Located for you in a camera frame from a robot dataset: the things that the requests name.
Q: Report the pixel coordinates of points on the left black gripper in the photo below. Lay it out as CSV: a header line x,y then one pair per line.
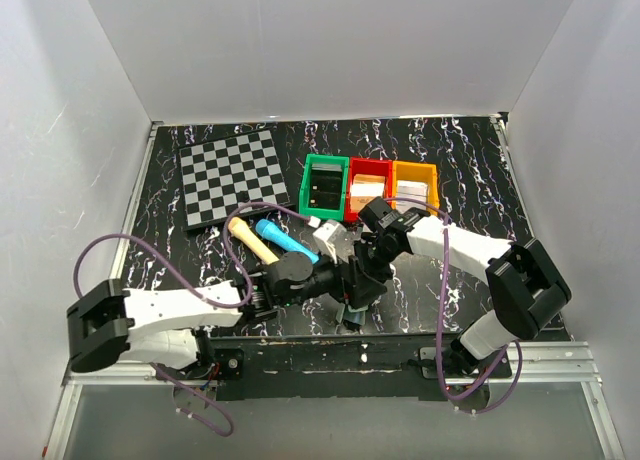
x,y
361,288

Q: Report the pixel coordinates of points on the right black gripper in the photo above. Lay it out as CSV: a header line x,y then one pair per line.
x,y
361,246

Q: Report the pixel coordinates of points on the grey-green card holder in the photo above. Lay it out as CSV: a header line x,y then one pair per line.
x,y
340,328

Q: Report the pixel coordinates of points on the light blue credit cards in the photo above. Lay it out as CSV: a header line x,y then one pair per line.
x,y
354,321

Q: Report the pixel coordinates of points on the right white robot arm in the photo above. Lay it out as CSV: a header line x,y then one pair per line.
x,y
526,288

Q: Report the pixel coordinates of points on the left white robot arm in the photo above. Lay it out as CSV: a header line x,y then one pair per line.
x,y
111,324

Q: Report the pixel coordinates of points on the brown cards in red bin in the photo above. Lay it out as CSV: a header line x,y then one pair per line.
x,y
364,188

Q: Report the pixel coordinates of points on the white cards in orange bin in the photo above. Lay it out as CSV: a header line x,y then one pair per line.
x,y
415,190

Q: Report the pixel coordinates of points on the black cards in green bin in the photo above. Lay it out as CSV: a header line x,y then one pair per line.
x,y
325,186

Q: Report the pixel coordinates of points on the red plastic bin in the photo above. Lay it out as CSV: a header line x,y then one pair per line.
x,y
359,165

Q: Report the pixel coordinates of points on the orange plastic bin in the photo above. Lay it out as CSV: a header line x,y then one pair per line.
x,y
423,172

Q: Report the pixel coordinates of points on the green plastic bin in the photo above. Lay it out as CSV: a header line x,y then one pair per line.
x,y
303,203

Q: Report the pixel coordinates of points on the blue plastic marker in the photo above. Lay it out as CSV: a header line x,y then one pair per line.
x,y
272,233

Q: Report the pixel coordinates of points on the black front base bar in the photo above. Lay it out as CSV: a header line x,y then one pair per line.
x,y
346,366

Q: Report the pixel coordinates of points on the black chess pawn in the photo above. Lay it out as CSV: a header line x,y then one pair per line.
x,y
243,196

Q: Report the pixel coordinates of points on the black grey chessboard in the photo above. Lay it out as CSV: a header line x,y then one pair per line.
x,y
214,172

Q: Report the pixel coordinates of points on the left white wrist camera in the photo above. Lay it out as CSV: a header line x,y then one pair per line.
x,y
335,241

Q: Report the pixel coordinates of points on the cream wooden handle tool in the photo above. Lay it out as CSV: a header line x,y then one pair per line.
x,y
240,230

